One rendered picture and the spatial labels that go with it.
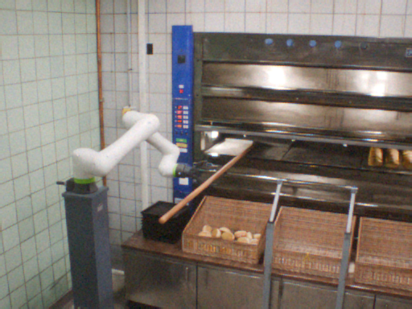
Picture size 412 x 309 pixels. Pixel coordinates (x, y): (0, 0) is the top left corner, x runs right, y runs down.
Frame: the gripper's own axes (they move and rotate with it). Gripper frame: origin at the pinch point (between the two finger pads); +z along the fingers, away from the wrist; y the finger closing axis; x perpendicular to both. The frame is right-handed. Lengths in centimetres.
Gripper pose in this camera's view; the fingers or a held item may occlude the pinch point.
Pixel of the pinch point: (215, 175)
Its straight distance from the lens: 305.9
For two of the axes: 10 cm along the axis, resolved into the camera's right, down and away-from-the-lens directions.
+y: -0.1, 9.6, 2.6
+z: 9.3, 1.1, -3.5
